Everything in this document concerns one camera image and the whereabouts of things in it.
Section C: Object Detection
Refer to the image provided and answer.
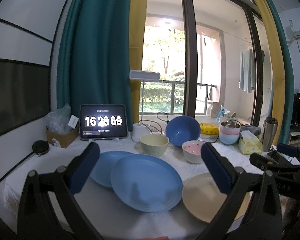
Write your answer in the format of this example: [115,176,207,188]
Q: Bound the beige plate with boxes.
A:
[181,172,252,224]

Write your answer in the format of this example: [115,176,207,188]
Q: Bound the light blue plate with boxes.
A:
[90,151,132,189]
[110,154,183,213]

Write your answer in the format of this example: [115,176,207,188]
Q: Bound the pink strawberry bowl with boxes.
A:
[182,140,205,164]

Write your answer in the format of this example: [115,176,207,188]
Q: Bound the light blue front plate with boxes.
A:
[110,154,183,213]

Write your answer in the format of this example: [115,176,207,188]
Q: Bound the dark blue large bowl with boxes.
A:
[165,115,201,146]

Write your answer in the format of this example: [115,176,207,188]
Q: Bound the cream green bowl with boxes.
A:
[140,134,170,158]

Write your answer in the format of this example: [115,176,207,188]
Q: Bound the teal right curtain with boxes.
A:
[266,0,294,144]

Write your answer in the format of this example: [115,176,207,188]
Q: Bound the steel thermos bottle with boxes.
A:
[260,116,278,152]

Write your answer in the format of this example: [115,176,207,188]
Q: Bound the yellow tissue pack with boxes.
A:
[238,131,263,155]

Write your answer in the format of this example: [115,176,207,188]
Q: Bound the grey folded cloth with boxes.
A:
[240,125,261,136]

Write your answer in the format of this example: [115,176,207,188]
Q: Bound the light blue steel bowl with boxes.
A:
[219,132,239,145]

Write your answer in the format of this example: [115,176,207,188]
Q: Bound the pink steel bowl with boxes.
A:
[219,121,241,135]

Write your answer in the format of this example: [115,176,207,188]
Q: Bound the black round pouch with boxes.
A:
[32,140,50,156]

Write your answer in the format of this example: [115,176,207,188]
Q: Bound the yellow right curtain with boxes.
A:
[254,0,286,145]

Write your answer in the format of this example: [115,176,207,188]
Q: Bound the white storage basket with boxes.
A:
[219,115,243,125]

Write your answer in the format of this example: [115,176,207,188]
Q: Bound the cardboard box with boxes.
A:
[46,127,79,148]

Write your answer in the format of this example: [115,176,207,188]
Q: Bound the yellow wet wipes pack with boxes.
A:
[199,123,219,135]

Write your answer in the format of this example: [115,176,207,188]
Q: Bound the hanging light shirt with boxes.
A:
[239,48,256,94]

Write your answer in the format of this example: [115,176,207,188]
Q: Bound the clear plastic bag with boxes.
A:
[44,103,72,135]

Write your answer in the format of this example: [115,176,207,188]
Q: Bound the small white box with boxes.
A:
[68,115,79,129]

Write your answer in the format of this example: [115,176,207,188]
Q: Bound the tablet showing clock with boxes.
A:
[79,104,128,140]

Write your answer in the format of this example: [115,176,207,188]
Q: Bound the white air conditioner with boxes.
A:
[286,18,300,40]

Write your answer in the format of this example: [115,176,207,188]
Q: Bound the white desk lamp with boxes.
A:
[129,69,160,143]

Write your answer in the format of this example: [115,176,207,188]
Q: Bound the dark window frame post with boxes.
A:
[182,0,198,118]

